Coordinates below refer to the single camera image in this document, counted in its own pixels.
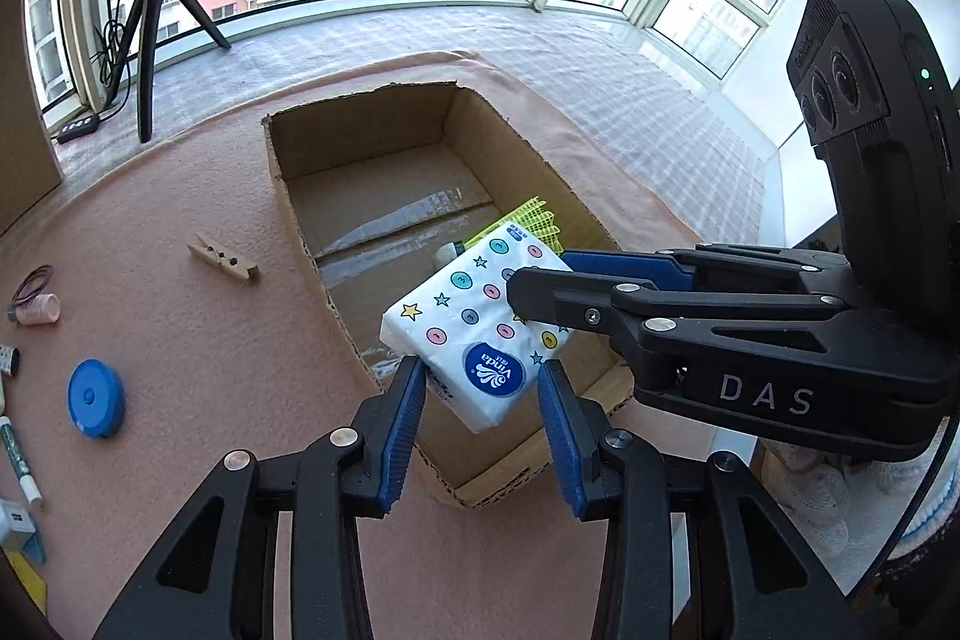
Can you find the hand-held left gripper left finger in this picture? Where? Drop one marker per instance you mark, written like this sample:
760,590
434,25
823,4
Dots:
401,437

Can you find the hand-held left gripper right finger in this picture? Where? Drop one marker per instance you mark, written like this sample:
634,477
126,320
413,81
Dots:
562,445

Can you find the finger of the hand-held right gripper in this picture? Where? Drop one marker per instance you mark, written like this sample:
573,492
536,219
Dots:
622,263
570,302

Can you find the star-print tissue pack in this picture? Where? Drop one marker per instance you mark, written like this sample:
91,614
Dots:
450,325

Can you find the cardboard box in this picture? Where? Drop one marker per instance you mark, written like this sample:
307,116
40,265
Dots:
375,160

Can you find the blue round tape measure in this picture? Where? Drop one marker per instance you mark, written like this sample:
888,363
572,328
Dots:
94,396

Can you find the green glue stick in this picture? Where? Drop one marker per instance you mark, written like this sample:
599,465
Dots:
19,460

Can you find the blue board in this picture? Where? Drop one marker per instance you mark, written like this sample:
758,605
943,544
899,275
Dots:
34,550

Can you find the white charger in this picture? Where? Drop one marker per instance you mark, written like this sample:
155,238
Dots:
15,520

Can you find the yellow card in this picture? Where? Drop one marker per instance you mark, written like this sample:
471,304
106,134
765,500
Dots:
26,584

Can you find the person's right hand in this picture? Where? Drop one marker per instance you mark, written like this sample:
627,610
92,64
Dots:
817,497

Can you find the yellow shuttlecock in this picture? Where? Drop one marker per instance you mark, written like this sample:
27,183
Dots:
525,220

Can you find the checked cloth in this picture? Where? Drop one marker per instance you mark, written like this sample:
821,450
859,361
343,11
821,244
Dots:
600,70

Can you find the pink blanket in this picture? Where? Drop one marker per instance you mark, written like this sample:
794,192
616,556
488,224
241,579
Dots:
187,347

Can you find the wooden clothespin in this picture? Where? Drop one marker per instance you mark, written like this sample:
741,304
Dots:
225,257

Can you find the small pink bottle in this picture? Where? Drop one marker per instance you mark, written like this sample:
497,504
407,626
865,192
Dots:
41,308

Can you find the small patterned tube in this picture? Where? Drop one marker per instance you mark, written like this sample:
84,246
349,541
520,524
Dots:
9,361

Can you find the black tripod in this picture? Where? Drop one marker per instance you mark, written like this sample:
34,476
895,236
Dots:
146,85

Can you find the black inline remote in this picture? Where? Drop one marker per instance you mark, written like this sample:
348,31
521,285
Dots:
79,129

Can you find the wooden board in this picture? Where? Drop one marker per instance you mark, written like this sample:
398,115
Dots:
22,145

